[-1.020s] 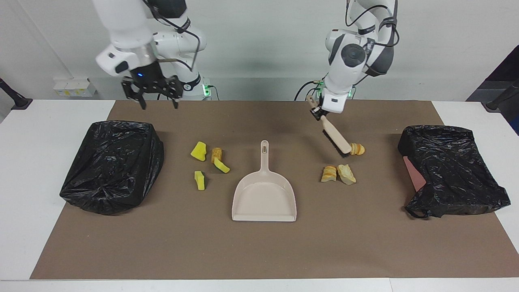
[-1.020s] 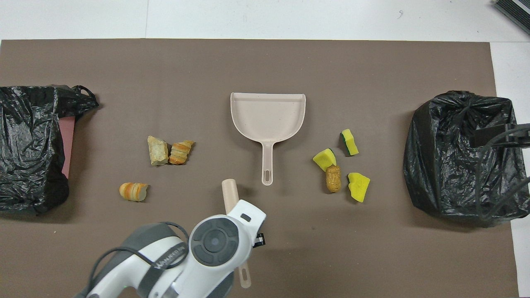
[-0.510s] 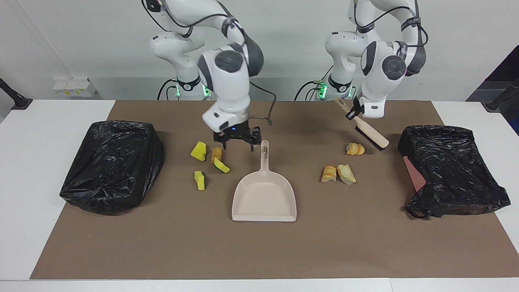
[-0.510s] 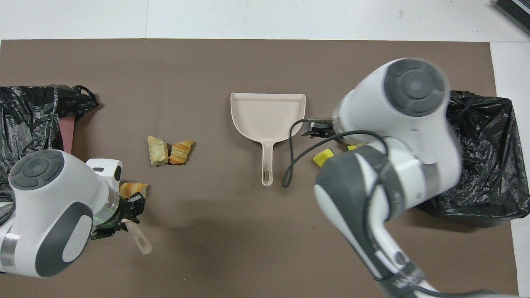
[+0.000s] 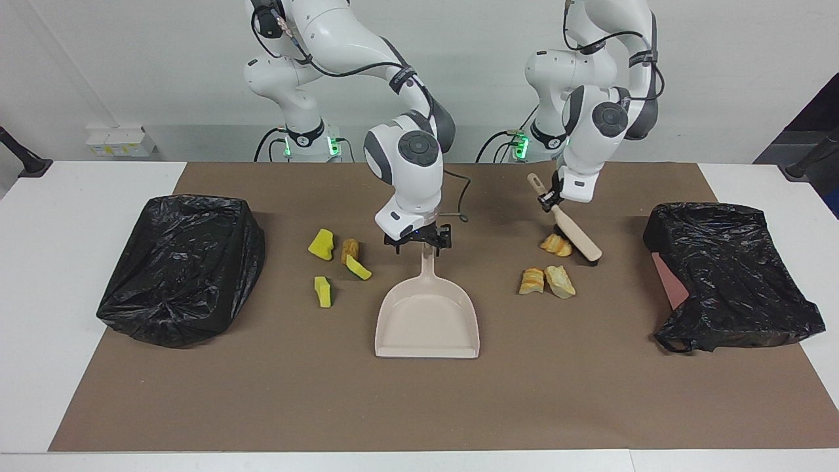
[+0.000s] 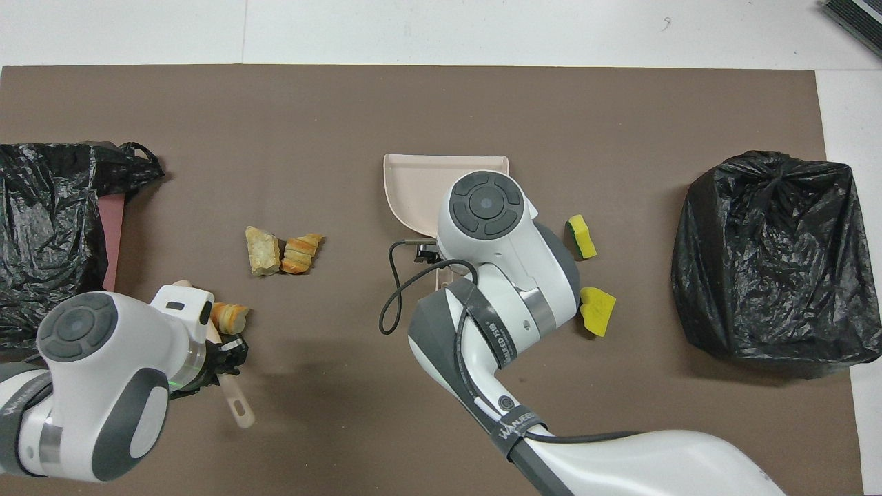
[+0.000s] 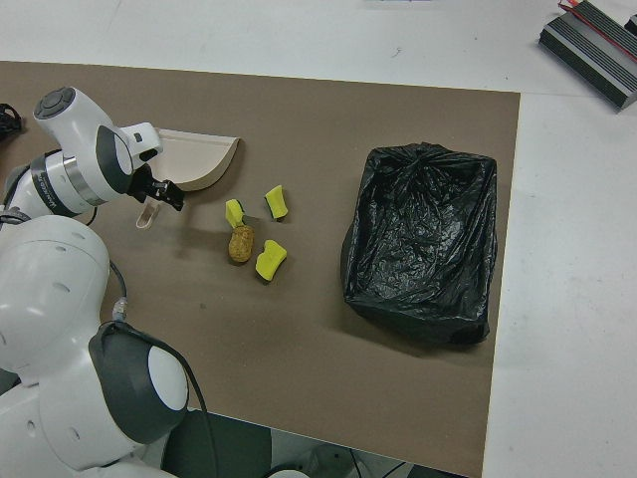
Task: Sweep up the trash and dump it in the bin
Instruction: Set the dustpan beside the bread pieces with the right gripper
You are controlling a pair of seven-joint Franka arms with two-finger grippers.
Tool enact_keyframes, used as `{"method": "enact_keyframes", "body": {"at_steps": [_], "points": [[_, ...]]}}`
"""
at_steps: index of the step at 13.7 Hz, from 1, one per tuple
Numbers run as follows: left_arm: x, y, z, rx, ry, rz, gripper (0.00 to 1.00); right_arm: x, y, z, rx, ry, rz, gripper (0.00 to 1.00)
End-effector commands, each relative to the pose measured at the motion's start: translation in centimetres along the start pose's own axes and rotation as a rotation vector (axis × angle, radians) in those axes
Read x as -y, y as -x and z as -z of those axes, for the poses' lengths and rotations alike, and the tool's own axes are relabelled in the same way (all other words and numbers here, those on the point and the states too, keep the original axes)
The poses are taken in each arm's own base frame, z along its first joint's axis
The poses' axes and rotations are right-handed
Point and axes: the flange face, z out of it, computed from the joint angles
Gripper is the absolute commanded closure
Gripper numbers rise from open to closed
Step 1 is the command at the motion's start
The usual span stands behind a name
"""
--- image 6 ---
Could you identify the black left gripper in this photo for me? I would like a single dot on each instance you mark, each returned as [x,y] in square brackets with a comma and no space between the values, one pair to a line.
[210,365]

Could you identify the croissant piece with pale end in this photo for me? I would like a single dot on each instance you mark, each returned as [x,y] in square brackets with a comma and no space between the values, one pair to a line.
[231,317]

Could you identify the beige hand brush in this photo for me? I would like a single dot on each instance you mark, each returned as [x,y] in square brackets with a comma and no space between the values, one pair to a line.
[239,406]

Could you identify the beige plastic dustpan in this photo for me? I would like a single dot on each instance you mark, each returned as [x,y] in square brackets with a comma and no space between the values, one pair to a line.
[413,193]

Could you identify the pale bread chunk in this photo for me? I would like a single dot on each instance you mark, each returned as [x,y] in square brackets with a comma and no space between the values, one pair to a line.
[262,251]

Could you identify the striped croissant piece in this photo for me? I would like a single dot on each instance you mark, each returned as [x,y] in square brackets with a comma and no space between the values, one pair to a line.
[300,253]

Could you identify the yellow sponge with green side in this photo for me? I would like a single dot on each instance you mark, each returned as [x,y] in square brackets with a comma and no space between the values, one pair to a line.
[582,238]

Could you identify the yellow notched sponge piece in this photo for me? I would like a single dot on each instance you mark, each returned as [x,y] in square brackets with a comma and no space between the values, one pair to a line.
[598,311]

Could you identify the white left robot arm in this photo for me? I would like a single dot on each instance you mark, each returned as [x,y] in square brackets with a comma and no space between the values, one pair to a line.
[103,386]

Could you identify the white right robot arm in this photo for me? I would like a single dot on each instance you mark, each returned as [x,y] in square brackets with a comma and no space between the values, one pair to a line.
[510,275]

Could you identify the pink bin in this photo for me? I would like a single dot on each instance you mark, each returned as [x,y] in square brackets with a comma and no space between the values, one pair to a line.
[114,234]

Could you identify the black trash bag over pink bin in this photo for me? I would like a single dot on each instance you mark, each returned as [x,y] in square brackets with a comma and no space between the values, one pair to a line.
[41,227]

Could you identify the black trash bag, tied knot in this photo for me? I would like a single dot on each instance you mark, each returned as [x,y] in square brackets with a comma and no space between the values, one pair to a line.
[765,262]

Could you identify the brown paper table mat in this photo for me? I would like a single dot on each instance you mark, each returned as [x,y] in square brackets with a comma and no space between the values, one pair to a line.
[344,124]

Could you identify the dark ribbed object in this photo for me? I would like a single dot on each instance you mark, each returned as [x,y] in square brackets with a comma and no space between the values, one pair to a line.
[861,21]

